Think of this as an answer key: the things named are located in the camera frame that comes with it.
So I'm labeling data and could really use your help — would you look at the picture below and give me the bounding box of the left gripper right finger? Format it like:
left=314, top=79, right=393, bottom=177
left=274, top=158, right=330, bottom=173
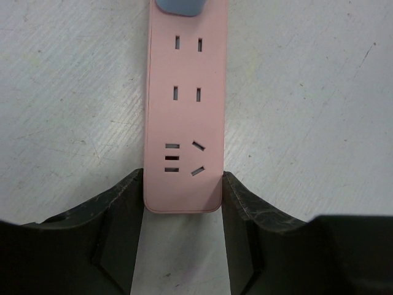
left=222, top=172, right=392, bottom=294

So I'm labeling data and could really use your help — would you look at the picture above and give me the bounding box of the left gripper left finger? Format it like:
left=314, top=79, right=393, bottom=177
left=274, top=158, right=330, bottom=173
left=1, top=169, right=144, bottom=294

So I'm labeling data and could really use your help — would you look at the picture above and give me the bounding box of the blue charger plug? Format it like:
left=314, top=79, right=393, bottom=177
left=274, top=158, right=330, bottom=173
left=155, top=0, right=206, bottom=17

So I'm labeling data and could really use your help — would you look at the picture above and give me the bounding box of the pink power strip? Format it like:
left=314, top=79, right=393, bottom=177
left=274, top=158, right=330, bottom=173
left=143, top=1, right=228, bottom=214

